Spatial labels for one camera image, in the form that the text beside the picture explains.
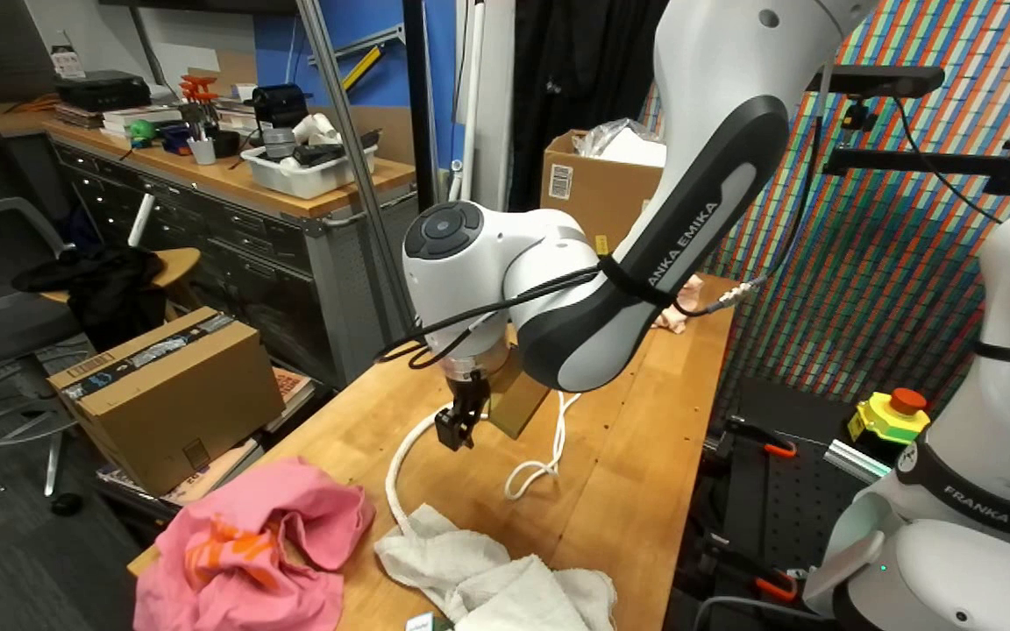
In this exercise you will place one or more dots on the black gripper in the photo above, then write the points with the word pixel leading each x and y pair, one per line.
pixel 469 398

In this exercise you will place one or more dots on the white towel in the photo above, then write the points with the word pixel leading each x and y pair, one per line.
pixel 470 580

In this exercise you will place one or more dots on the pink shirt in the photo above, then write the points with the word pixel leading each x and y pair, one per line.
pixel 247 549

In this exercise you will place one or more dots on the peach shirt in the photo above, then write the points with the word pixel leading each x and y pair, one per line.
pixel 674 321

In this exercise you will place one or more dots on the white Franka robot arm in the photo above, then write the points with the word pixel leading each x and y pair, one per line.
pixel 701 178

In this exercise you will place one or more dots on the large cardboard box with label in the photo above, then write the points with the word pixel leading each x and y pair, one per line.
pixel 593 193

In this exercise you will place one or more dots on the cardboard box with printed tape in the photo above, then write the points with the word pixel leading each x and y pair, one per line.
pixel 175 407

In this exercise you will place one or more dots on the grey cabinet with wooden countertop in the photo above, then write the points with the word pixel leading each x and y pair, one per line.
pixel 237 252

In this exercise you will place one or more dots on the white plastic bin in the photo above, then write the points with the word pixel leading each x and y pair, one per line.
pixel 299 178

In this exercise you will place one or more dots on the grey metal pole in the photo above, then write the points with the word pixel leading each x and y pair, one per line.
pixel 347 143

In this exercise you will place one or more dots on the black vertical pole with base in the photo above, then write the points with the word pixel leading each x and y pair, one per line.
pixel 421 116

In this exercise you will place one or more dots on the wooden stool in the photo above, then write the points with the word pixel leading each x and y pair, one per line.
pixel 175 266

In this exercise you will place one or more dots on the white plastic bag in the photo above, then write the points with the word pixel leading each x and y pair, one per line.
pixel 630 143

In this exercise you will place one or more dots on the black countertop appliance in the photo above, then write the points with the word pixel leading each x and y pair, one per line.
pixel 278 108

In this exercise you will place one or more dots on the black garment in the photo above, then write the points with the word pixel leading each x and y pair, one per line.
pixel 106 301

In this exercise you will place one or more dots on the white cup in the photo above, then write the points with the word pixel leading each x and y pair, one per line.
pixel 200 150

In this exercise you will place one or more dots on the yellow red emergency stop button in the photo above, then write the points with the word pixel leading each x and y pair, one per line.
pixel 886 419

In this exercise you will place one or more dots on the small red object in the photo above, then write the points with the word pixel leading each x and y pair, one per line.
pixel 197 88

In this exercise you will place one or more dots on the grey office chair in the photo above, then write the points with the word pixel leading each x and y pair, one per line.
pixel 1 326

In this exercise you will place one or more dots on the black case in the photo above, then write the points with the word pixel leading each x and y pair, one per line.
pixel 103 94

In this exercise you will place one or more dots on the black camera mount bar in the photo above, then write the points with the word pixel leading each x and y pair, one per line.
pixel 928 164

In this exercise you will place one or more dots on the black stereo camera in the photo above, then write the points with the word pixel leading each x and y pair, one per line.
pixel 878 81

